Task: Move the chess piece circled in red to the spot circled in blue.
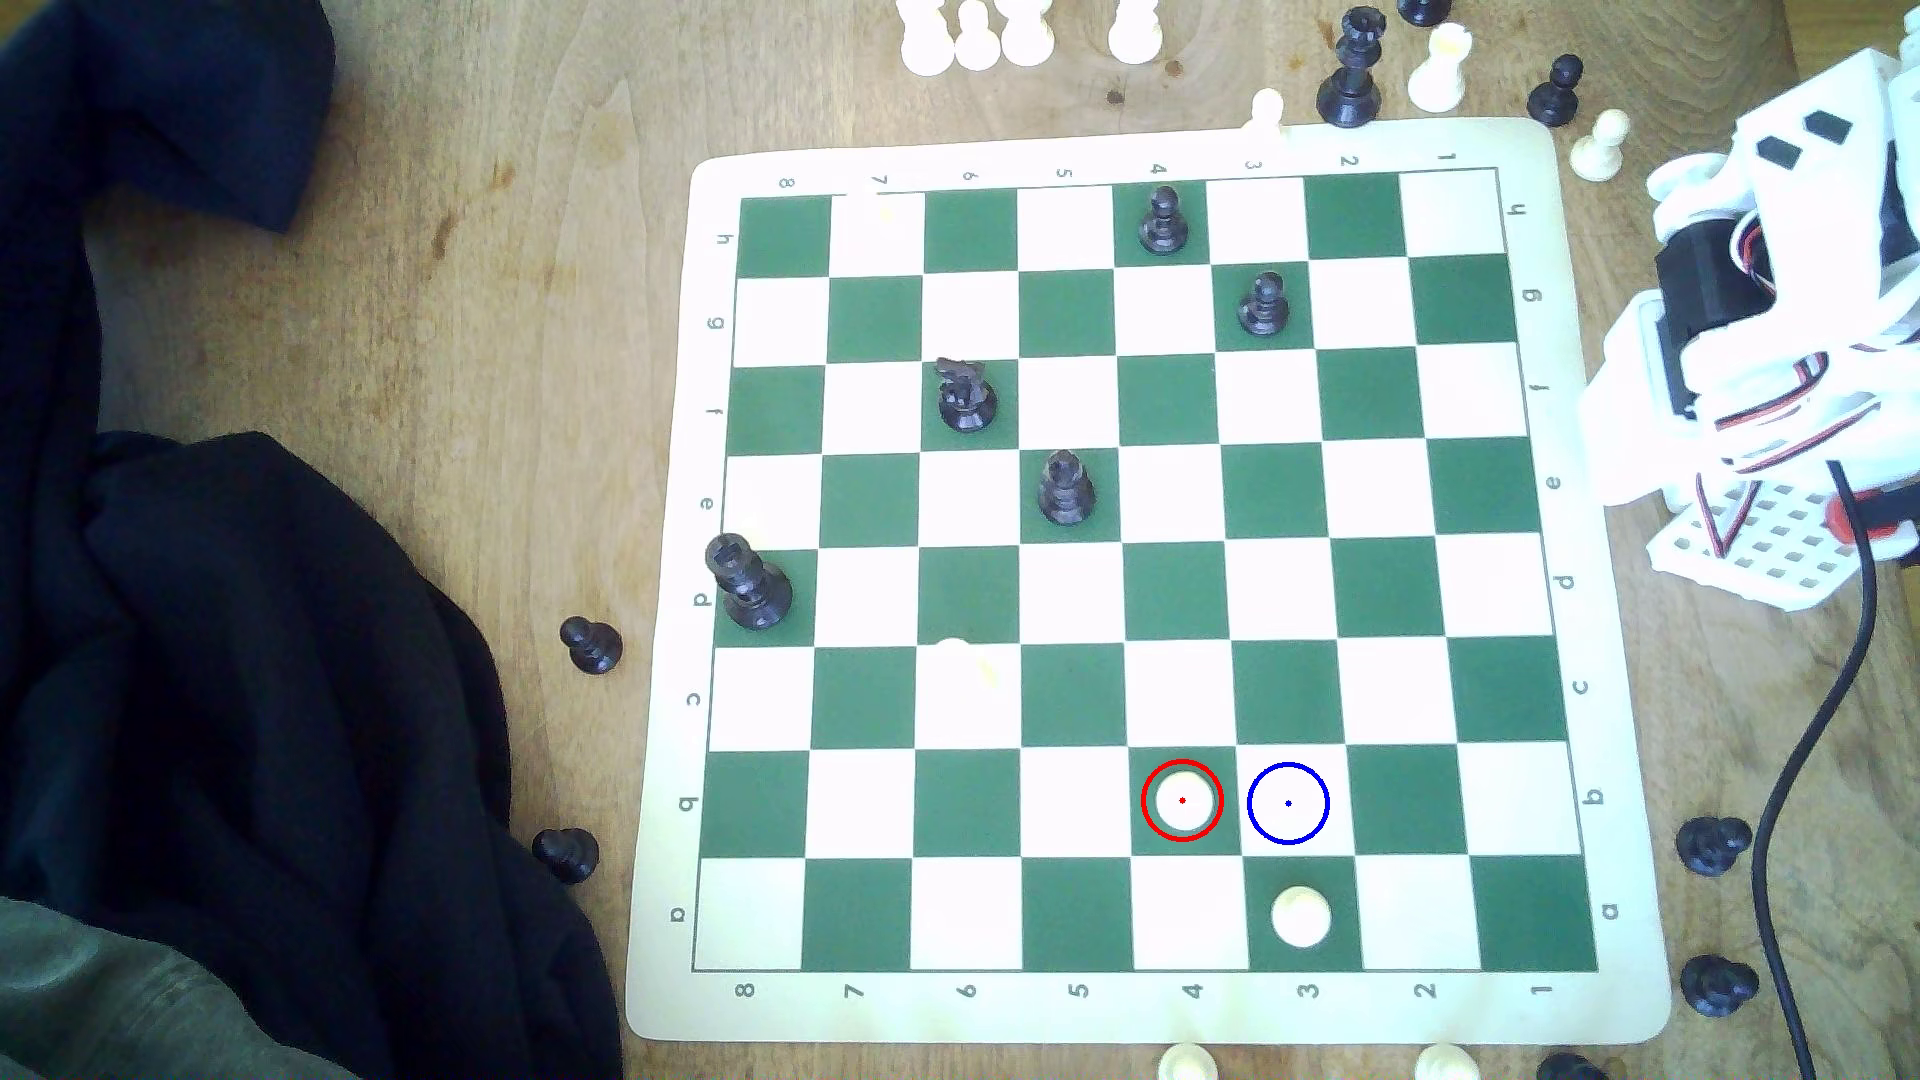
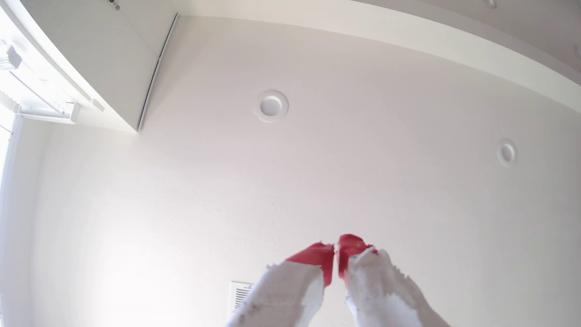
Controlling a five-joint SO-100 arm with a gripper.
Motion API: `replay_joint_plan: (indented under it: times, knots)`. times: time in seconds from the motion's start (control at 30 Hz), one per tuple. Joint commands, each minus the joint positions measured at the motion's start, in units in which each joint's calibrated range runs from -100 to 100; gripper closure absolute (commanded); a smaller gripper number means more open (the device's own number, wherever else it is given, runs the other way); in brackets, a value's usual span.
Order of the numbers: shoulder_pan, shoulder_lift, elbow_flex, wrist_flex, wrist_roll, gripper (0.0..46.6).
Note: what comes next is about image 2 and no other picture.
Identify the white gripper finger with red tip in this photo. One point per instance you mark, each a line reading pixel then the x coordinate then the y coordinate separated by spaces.
pixel 381 295
pixel 286 295

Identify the white air vent grille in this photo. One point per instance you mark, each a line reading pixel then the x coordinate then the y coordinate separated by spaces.
pixel 238 293

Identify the round recessed ceiling light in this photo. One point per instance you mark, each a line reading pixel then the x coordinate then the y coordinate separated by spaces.
pixel 271 106
pixel 506 152

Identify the white window blind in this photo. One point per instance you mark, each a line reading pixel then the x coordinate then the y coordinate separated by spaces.
pixel 43 97

